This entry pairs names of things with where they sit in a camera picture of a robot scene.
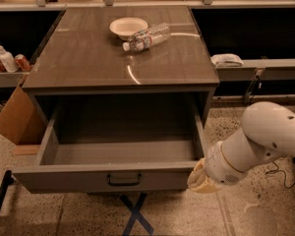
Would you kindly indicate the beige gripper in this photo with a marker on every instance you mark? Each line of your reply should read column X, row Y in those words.
column 220, row 165

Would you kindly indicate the grey top drawer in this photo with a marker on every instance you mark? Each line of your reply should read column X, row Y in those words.
column 102, row 150

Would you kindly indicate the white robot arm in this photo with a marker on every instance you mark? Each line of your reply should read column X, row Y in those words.
column 267, row 133

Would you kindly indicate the grey drawer cabinet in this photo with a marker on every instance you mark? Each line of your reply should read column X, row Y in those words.
column 84, row 66

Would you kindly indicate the folded white cloth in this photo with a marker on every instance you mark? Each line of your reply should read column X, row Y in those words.
column 226, row 60

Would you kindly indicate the clear plastic water bottle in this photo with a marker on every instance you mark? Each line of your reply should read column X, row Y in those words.
column 146, row 38

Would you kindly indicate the white paper bowl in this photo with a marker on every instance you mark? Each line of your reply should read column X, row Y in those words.
column 125, row 27

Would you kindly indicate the brown cardboard box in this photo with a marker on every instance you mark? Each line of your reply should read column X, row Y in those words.
column 19, row 119

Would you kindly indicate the white pump bottle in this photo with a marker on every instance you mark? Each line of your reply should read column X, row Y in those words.
column 8, row 60

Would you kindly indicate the grey shelf rail right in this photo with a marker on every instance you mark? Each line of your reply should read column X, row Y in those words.
column 265, row 69

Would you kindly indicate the grey shelf rail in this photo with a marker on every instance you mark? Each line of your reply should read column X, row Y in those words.
column 265, row 69
column 11, row 80

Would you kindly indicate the grey shelf rail left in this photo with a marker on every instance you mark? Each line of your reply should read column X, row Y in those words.
column 11, row 80

